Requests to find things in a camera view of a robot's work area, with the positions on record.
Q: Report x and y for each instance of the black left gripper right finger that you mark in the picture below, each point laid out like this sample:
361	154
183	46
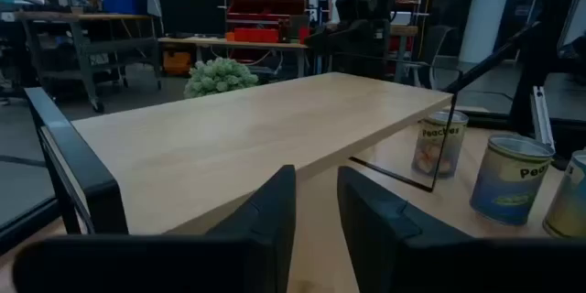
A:
412	261

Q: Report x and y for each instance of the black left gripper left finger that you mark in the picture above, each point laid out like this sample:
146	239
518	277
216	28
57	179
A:
238	256

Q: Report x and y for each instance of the tin can peaches fruit label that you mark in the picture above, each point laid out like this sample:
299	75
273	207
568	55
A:
432	146

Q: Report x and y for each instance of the tin can yellow blue label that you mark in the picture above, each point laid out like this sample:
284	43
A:
570	201
508	183

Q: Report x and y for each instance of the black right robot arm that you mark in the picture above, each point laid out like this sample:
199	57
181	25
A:
366	4

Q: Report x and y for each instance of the grey chair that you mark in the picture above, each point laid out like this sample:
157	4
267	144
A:
435	41

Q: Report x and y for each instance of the red boxes row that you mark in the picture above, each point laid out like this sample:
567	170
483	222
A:
256	35

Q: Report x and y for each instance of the white round column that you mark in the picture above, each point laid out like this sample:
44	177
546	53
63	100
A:
487	9

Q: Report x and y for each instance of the green artificial plant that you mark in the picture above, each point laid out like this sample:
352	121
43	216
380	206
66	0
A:
220	78

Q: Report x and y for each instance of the wooden workbench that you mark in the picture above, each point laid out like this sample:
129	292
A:
206	41

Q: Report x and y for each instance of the orange box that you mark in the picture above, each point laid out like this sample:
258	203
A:
176	61

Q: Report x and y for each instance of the grey framed screen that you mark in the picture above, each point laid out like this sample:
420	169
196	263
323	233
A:
577	23

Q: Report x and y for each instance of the blue plastic bin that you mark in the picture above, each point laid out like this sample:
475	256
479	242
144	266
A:
121	3

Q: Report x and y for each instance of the grey metal wheeled workbench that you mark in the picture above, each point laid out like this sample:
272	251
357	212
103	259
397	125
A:
82	46

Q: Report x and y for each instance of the wooden shelf black metal frame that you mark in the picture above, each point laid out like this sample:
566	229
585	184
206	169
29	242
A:
256	137

